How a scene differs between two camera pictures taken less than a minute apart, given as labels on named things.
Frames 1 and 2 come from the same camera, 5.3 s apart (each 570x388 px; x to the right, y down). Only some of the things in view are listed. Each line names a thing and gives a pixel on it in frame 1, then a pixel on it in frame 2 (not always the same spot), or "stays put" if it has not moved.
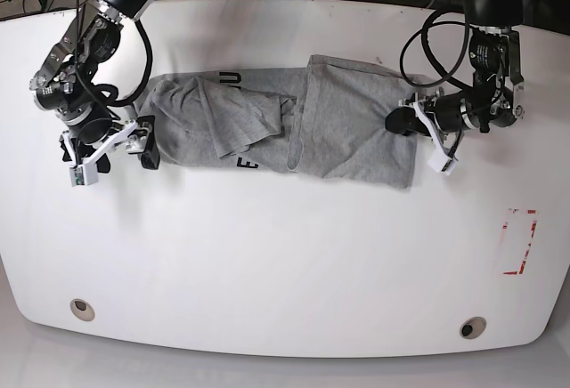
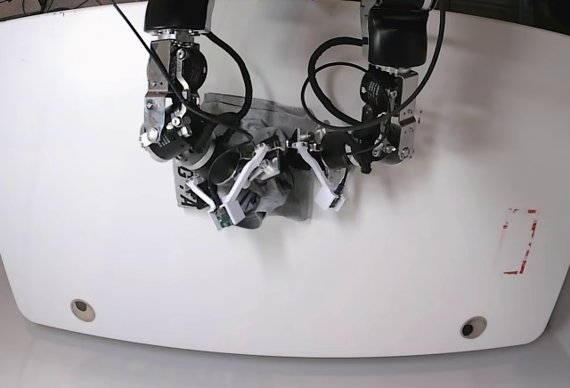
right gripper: x=444 y=114 → x=321 y=152
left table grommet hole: x=82 y=310 stays put
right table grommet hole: x=473 y=327 stays put
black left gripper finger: x=150 y=157 → x=285 y=181
